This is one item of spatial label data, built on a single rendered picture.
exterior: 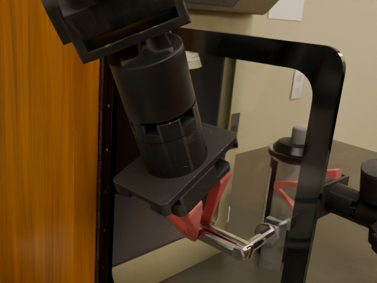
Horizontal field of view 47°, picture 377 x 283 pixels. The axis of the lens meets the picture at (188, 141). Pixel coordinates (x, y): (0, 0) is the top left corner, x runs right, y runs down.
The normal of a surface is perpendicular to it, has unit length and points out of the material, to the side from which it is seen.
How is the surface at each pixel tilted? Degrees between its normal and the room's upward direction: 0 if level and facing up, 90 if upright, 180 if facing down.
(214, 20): 90
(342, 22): 90
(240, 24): 90
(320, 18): 90
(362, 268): 0
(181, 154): 102
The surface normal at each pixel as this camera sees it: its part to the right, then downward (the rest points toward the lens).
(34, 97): -0.72, 0.15
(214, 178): 0.75, 0.26
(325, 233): 0.08, -0.95
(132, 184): -0.21, -0.78
